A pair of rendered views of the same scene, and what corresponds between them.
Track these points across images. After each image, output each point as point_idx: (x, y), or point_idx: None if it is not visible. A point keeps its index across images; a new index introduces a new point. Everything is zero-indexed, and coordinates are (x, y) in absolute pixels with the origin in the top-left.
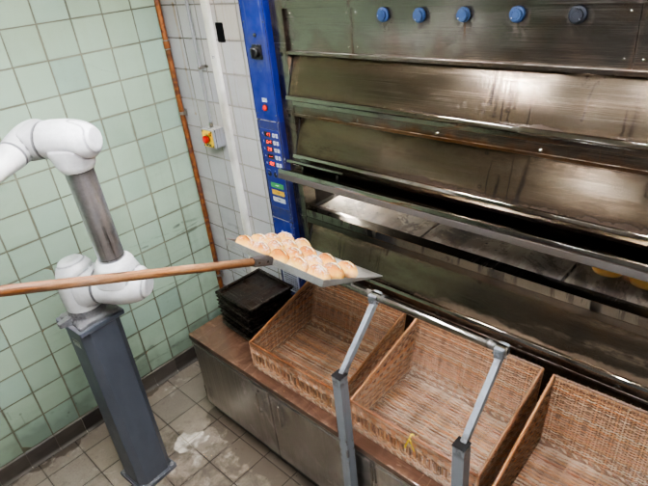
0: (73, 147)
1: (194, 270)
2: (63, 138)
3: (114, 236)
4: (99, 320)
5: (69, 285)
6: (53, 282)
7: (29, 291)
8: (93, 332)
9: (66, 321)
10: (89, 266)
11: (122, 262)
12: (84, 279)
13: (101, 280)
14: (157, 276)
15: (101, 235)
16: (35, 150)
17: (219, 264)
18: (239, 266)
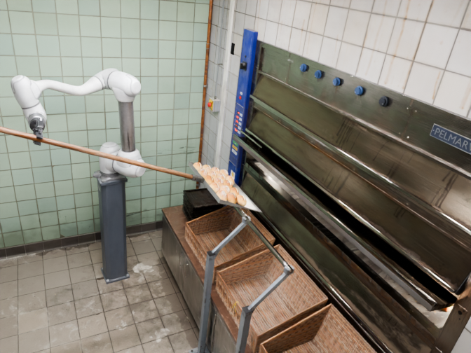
0: (124, 88)
1: (155, 169)
2: (120, 82)
3: (132, 139)
4: (113, 181)
5: (90, 153)
6: (83, 148)
7: (71, 148)
8: (108, 185)
9: (97, 174)
10: (117, 150)
11: (132, 154)
12: (98, 153)
13: (106, 156)
14: (135, 164)
15: (125, 136)
16: (107, 84)
17: (171, 171)
18: (182, 176)
